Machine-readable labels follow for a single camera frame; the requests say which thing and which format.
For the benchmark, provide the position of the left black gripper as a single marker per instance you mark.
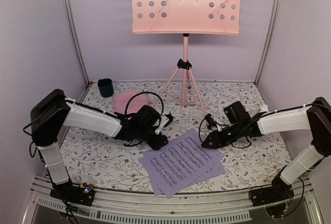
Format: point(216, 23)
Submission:
point(158, 144)

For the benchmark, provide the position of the dark blue mug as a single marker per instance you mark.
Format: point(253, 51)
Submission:
point(105, 87)

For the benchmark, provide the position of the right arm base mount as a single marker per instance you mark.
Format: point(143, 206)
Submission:
point(277, 191)

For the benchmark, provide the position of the white metronome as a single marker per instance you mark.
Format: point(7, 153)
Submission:
point(262, 108)

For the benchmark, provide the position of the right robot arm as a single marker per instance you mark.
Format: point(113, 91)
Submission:
point(313, 117)

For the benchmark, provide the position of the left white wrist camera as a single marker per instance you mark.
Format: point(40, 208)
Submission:
point(166, 119)

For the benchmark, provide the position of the pink plate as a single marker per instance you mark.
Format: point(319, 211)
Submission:
point(120, 101)

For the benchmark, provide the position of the right aluminium frame post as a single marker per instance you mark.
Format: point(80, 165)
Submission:
point(268, 41)

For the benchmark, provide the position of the pink music stand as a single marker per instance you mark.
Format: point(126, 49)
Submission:
point(186, 17)

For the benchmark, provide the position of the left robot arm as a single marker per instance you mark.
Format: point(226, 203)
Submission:
point(56, 111)

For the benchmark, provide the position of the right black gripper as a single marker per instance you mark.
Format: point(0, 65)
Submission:
point(217, 141)

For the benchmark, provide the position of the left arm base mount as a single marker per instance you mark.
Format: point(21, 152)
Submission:
point(68, 192)

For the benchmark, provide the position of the left aluminium frame post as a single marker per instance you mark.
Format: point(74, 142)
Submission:
point(75, 41)

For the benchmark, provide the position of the aluminium frame post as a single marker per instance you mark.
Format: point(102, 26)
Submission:
point(75, 41)
point(268, 41)

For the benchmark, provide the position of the front aluminium rail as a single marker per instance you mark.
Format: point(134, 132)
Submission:
point(113, 206)

